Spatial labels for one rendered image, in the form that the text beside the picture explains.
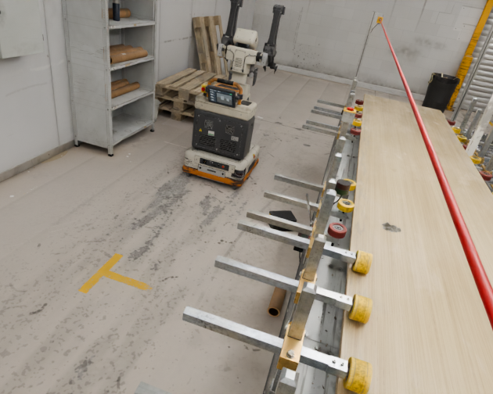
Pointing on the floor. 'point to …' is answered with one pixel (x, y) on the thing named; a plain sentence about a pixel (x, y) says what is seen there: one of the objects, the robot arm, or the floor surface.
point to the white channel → (489, 111)
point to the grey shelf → (98, 137)
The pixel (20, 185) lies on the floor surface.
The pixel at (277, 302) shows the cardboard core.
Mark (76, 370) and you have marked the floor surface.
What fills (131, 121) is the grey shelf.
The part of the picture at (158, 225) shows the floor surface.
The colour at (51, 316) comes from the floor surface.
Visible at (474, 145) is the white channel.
